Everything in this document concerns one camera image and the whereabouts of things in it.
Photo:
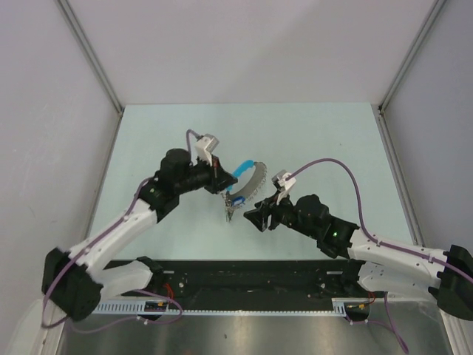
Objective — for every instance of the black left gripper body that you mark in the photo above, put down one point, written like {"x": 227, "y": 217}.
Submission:
{"x": 207, "y": 174}

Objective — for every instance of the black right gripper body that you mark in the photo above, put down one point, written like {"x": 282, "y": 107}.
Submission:
{"x": 283, "y": 213}

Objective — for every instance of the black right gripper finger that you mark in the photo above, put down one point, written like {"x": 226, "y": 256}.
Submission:
{"x": 266, "y": 205}
{"x": 258, "y": 217}

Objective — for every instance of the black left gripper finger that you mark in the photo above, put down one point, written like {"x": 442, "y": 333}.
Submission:
{"x": 215, "y": 190}
{"x": 227, "y": 179}

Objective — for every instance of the small split rings bunch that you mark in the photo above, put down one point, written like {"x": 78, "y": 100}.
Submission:
{"x": 230, "y": 209}

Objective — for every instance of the blue key tag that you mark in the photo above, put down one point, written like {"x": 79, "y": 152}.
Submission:
{"x": 237, "y": 201}

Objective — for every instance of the large metal keyring blue handle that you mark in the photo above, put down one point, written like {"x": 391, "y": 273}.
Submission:
{"x": 256, "y": 180}

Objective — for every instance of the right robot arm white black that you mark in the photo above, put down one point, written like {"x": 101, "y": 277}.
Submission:
{"x": 376, "y": 264}

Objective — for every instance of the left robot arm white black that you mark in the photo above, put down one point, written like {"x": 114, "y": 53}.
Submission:
{"x": 78, "y": 279}

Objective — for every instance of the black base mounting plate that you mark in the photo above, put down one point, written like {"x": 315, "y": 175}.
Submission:
{"x": 307, "y": 285}

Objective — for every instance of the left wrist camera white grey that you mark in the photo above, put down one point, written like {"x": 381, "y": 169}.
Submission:
{"x": 205, "y": 146}

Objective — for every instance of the grey slotted cable duct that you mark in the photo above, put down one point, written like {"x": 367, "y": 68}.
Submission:
{"x": 160, "y": 308}

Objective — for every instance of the right aluminium frame post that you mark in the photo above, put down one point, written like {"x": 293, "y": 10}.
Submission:
{"x": 415, "y": 47}

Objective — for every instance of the aluminium frame post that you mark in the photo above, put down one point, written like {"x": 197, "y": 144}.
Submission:
{"x": 415, "y": 47}
{"x": 77, "y": 30}

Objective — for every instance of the left aluminium frame post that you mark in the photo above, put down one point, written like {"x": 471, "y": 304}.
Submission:
{"x": 77, "y": 30}

